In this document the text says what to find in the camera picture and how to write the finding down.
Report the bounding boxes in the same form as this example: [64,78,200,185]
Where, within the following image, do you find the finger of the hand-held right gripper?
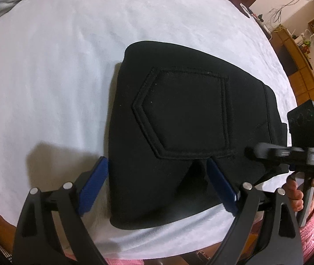
[244,142,293,163]

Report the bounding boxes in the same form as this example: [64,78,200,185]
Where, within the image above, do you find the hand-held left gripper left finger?
[12,156,109,265]

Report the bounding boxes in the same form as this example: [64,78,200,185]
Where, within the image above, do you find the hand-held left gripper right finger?
[206,157,305,265]

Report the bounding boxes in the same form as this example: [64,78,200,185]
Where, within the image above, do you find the black pants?
[110,41,290,231]

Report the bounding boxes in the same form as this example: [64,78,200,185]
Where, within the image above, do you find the person's right hand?
[284,174,314,214]

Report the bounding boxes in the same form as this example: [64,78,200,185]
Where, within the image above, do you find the wooden desk cabinet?
[270,14,314,207]

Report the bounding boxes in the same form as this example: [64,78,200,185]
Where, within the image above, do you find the person's pink clothing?
[63,250,153,265]

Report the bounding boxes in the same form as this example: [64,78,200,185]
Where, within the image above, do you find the bed with white sheet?
[0,0,298,260]

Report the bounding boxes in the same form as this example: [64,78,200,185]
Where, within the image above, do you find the white wall cables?
[267,0,313,32]

